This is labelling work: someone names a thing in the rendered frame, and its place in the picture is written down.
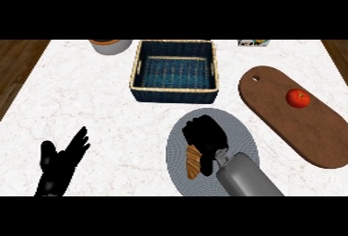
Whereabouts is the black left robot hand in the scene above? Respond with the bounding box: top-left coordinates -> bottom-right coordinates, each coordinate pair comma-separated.
35,125 -> 92,197

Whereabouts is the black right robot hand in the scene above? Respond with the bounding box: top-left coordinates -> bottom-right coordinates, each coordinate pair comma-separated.
182,114 -> 231,177

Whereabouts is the round grey placemat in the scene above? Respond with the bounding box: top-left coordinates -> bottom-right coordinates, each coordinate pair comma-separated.
166,107 -> 262,197

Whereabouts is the golden brown croissant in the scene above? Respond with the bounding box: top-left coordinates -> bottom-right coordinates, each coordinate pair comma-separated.
185,144 -> 204,181

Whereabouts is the dark blue wicker basket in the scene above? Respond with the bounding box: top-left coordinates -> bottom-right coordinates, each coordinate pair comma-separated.
130,40 -> 220,105

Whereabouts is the brown wooden cutting board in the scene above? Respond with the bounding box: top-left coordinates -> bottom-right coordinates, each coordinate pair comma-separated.
238,65 -> 348,170

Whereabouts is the red tomato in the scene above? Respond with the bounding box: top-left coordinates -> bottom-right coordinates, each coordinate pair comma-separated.
287,88 -> 313,109

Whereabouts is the white printed carton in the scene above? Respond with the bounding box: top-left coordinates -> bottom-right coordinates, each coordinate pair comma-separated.
237,40 -> 272,48

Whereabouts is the white pot with orange rim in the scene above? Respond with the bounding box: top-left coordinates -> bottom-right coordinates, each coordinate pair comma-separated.
89,40 -> 133,56

